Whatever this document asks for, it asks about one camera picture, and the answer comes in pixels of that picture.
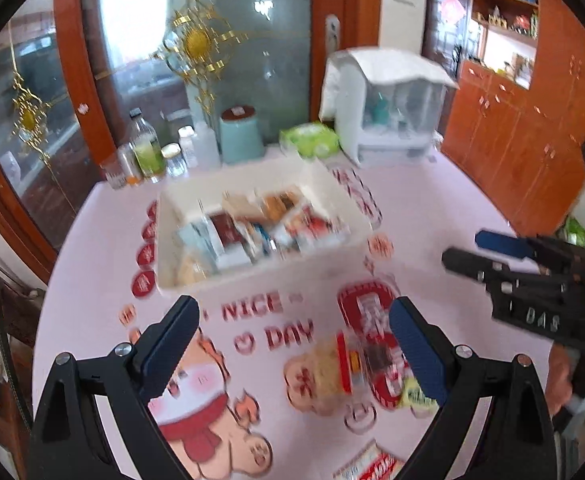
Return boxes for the glass jar white lid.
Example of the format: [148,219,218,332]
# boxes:
[161,143,187,178]

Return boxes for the clear drinking glass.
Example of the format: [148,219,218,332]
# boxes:
[100,156,128,191]

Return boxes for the teal cup with lid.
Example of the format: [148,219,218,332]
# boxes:
[220,106,267,165]

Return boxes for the light blue snack packets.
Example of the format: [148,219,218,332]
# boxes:
[175,222,223,273]

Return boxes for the white cosmetic organizer case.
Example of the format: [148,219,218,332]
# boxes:
[320,47,459,166]

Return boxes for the small clear bottle white cap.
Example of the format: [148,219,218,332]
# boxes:
[177,126,198,168]

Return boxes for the orange wooden cabinet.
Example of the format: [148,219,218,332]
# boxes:
[440,0,585,238]

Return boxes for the red white snack packet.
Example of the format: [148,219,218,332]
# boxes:
[292,210,341,247]

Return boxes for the person's right hand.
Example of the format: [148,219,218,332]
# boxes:
[547,346,582,414]

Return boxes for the wooden framed glass door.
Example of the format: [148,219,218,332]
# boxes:
[80,0,381,161]
[0,0,120,273]

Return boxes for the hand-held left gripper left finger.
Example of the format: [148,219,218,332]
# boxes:
[28,295,202,480]

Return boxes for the wooden display shelf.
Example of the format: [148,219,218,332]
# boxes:
[465,0,543,92]

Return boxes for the red white striped packet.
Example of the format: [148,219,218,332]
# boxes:
[331,440,406,480]

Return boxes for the small gold door ornament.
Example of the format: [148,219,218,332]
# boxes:
[6,70,54,162]

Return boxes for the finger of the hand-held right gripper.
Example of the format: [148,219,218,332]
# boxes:
[441,246,564,302]
[474,230,574,272]

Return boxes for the white plastic bottle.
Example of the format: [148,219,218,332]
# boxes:
[191,121,222,171]

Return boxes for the pink printed tablecloth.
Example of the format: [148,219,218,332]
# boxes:
[32,142,585,480]

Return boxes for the white plastic storage box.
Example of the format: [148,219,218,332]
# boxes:
[154,159,374,303]

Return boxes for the large gold door ornament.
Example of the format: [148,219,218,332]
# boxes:
[158,0,247,117]

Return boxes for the green drink bottle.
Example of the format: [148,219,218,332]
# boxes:
[130,109,167,183]

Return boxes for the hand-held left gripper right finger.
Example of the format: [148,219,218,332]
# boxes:
[389,295,559,480]

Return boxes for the brown snack packet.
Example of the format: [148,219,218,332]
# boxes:
[260,191,306,223]

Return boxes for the silver door handle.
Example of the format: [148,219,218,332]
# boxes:
[325,15,342,56]

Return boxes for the dark wooden door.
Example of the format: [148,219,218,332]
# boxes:
[421,0,473,63]

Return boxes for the green plastic bag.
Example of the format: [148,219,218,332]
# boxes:
[557,215,585,251]

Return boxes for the dark red snack packet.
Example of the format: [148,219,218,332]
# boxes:
[208,212,253,267]

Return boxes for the green tissue pack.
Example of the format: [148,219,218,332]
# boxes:
[279,122,341,158]

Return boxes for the clear bag with red label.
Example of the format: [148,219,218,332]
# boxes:
[313,332,406,398]

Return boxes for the yellow green snack packet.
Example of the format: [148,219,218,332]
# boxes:
[397,377,441,413]

